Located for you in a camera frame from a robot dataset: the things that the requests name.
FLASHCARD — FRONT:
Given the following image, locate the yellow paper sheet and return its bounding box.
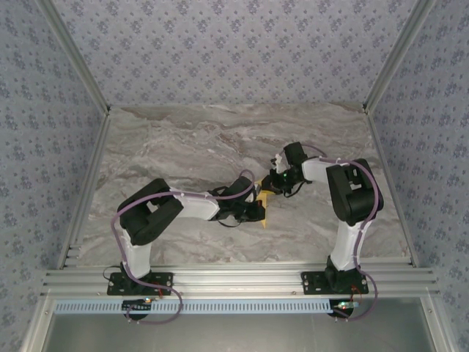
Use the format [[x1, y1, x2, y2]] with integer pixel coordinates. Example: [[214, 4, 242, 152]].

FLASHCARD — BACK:
[[255, 177, 276, 229]]

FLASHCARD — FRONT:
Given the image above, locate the grey metal panel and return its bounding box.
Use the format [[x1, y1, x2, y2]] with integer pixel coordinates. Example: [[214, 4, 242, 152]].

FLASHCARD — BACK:
[[46, 313, 434, 352]]

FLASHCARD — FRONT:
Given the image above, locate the small black controller board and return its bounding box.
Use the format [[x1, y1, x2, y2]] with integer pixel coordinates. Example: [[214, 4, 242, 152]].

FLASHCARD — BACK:
[[122, 298, 153, 313], [331, 299, 362, 317]]

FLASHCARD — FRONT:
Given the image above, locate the thin black camera cable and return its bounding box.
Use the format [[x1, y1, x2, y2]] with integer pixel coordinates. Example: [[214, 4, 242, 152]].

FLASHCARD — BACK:
[[215, 216, 243, 228], [281, 181, 306, 197]]

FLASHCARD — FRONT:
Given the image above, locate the wide aluminium frame beam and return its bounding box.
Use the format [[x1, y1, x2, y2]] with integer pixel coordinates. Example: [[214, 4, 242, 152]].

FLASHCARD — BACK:
[[40, 256, 440, 298]]

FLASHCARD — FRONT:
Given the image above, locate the aluminium frame rail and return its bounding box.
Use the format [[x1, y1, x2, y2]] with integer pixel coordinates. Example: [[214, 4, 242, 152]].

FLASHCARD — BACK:
[[362, 106, 421, 268], [56, 109, 111, 271]]

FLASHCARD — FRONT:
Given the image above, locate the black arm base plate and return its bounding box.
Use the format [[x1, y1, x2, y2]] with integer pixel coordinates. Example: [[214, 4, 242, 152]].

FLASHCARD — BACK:
[[300, 271, 369, 296], [106, 271, 174, 296]]

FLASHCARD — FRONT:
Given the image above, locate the slotted pale cable duct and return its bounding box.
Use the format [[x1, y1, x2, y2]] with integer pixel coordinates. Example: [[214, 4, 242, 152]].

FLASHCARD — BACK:
[[54, 301, 336, 315]]

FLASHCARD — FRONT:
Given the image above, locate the purple robot arm cable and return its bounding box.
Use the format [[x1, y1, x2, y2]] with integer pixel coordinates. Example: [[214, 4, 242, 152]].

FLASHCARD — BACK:
[[111, 169, 257, 326], [300, 144, 380, 323]]

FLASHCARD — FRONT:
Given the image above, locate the aluminium frame post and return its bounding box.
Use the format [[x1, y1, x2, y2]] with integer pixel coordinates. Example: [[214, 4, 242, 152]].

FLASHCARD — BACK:
[[36, 0, 111, 115], [362, 0, 439, 111]]

